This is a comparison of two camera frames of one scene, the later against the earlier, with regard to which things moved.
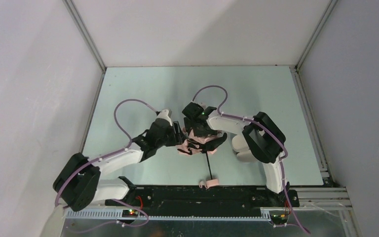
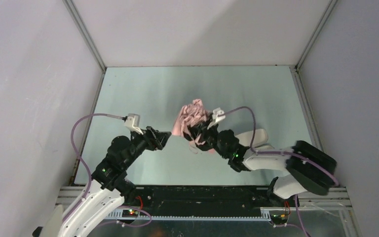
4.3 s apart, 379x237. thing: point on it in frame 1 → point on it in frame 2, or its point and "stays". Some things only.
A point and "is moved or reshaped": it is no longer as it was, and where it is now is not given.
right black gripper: [204, 133] → [198, 131]
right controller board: [279, 218] stays
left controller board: [130, 213] stays
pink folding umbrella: [195, 144] is moved or reshaped
